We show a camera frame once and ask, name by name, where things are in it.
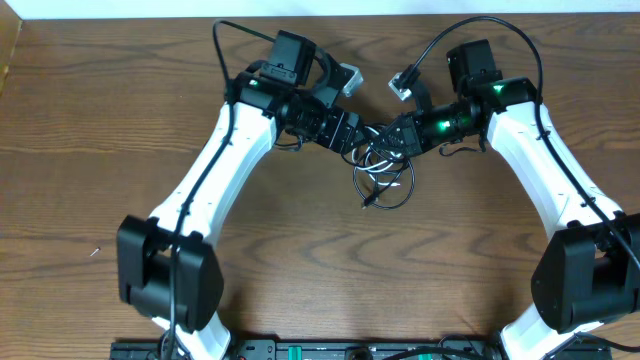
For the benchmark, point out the small metal screw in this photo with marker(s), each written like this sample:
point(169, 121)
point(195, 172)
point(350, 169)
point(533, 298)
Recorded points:
point(95, 251)

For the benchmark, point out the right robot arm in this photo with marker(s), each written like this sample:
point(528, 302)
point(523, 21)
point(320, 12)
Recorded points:
point(589, 273)

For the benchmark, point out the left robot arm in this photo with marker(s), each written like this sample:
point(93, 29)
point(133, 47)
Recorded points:
point(167, 267)

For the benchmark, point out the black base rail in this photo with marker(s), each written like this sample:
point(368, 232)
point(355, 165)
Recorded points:
point(256, 349)

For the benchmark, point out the cardboard panel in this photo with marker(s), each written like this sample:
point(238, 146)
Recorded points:
point(10, 28)

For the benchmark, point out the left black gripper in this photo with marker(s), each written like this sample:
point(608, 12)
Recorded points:
point(339, 122)

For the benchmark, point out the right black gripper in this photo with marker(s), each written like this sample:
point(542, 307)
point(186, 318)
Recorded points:
point(411, 133)

